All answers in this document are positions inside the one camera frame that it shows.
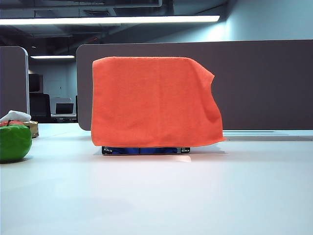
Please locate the orange microfiber cloth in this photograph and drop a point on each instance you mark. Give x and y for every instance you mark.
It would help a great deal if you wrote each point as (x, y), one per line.
(151, 102)

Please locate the square white-framed table mirror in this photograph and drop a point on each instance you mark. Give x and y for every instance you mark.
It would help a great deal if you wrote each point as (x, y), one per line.
(146, 150)

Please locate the white crumpled cloth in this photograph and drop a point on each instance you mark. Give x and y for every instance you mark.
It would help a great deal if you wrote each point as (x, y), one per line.
(14, 115)

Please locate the dark laptop screen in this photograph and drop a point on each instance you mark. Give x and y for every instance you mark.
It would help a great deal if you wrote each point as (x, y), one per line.
(64, 108)

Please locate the white background office desk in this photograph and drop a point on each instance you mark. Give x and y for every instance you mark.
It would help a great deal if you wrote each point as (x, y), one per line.
(61, 100)

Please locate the long ceiling strip light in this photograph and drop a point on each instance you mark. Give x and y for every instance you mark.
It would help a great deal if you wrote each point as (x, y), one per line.
(110, 20)

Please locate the wide grey desk partition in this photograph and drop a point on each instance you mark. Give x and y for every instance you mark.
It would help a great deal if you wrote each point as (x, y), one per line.
(269, 98)

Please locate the black office chair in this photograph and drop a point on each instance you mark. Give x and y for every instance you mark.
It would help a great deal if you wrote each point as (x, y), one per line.
(40, 107)

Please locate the short ceiling strip light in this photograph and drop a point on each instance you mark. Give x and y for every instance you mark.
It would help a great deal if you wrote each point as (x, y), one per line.
(52, 56)

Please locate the beige cardboard box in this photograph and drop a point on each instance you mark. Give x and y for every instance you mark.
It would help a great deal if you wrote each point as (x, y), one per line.
(33, 129)

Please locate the dark background cabinet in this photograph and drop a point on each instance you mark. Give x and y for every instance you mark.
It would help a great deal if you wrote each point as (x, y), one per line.
(34, 82)

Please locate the red-orange toy fruit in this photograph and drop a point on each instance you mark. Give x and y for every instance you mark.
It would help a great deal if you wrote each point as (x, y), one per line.
(13, 122)

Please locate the narrow grey desk partition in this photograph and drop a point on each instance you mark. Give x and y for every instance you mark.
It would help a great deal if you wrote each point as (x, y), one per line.
(14, 80)

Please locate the green toy apple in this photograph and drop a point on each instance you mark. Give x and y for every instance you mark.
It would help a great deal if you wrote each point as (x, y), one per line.
(12, 144)

